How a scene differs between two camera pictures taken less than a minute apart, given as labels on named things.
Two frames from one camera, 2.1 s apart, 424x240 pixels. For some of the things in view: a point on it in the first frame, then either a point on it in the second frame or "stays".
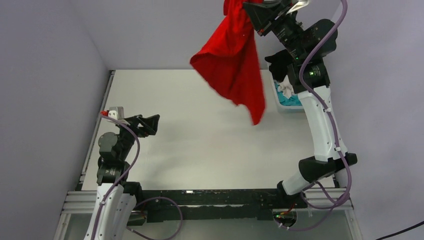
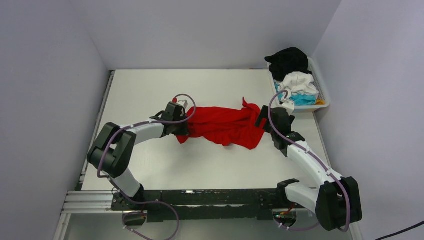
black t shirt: x=279 y=62 stays
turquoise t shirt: x=293 y=100 stays
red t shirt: x=230 y=62 → x=227 y=126
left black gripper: x=149 y=123 → x=185 y=131
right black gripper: x=262 y=12 → x=264 y=114
